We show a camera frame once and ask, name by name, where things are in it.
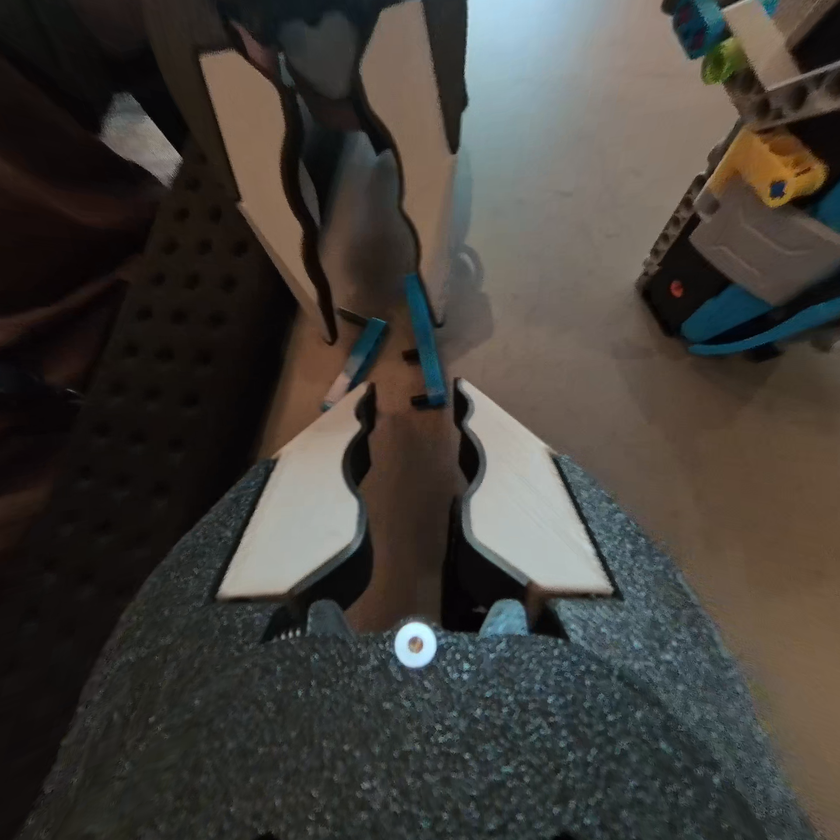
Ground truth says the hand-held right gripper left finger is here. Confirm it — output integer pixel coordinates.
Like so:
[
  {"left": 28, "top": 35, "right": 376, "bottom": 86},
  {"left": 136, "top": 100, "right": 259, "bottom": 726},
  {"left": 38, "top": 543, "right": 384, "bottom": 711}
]
[{"left": 215, "top": 382, "right": 376, "bottom": 601}]

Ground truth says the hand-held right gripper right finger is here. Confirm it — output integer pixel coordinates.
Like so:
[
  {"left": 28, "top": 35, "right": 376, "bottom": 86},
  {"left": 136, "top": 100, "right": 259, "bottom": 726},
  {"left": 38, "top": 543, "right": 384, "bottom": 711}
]
[{"left": 453, "top": 377, "right": 616, "bottom": 599}]

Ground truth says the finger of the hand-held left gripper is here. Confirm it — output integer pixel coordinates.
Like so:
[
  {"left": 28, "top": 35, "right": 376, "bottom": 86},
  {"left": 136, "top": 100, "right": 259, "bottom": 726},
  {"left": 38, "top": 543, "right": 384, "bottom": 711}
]
[
  {"left": 358, "top": 0, "right": 460, "bottom": 328},
  {"left": 199, "top": 51, "right": 339, "bottom": 345}
]

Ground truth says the teal short beam with pins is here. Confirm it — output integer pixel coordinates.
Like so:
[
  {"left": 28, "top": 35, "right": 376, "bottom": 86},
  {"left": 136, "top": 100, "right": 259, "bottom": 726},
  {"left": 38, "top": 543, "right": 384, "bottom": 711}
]
[{"left": 320, "top": 317, "right": 389, "bottom": 413}]

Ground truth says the teal long holed beam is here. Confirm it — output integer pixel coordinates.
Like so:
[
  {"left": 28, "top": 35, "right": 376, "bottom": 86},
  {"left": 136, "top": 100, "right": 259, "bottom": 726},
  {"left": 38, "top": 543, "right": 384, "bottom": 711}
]
[{"left": 402, "top": 272, "right": 450, "bottom": 409}]

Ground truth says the blue grey toy robot model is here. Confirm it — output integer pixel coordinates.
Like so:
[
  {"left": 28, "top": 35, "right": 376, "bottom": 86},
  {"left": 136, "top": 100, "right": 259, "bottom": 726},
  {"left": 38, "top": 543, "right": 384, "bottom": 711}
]
[{"left": 635, "top": 0, "right": 840, "bottom": 361}]

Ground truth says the black perforated panel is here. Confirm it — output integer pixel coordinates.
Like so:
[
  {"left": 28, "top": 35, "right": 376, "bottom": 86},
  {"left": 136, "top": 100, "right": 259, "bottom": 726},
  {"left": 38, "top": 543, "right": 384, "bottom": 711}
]
[{"left": 0, "top": 141, "right": 299, "bottom": 840}]

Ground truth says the person's brown clothing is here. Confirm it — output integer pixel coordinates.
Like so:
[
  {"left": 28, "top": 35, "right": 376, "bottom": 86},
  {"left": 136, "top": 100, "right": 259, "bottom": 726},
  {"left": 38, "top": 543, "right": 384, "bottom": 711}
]
[{"left": 0, "top": 0, "right": 194, "bottom": 355}]

